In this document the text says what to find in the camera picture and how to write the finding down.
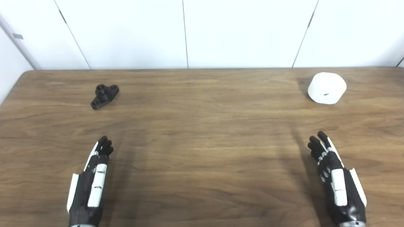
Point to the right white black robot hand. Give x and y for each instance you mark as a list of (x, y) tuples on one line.
[(347, 201)]

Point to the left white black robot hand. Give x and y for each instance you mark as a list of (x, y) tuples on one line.
[(82, 195)]

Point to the black plastic holder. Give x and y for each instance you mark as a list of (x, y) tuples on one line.
[(103, 96)]

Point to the round white plastic piece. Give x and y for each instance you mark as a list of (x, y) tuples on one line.
[(325, 85)]

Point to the grey wall corner trim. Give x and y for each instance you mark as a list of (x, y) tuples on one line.
[(27, 55)]

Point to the small grey wall tag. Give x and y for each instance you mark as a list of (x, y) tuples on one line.
[(18, 36)]

